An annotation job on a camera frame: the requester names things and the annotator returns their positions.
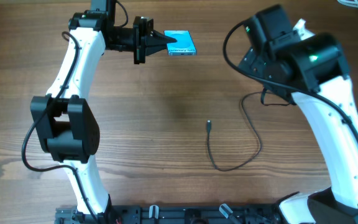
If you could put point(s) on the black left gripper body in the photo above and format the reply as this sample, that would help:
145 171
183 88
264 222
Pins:
138 37

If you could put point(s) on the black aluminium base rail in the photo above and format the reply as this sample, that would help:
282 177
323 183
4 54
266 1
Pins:
154 214

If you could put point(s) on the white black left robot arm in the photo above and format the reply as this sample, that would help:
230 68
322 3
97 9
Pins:
64 123

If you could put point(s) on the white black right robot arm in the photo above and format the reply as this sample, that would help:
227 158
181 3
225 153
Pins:
310 71

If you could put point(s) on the blue Galaxy smartphone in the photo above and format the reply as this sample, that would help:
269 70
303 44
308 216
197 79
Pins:
184 44

